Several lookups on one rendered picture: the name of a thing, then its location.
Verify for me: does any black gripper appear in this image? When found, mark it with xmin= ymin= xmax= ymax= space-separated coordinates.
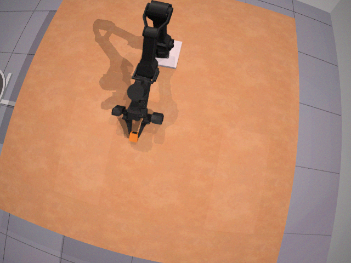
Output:
xmin=111 ymin=97 xmax=164 ymax=138

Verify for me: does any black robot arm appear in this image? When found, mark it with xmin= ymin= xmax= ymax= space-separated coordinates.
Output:
xmin=126 ymin=0 xmax=174 ymax=121

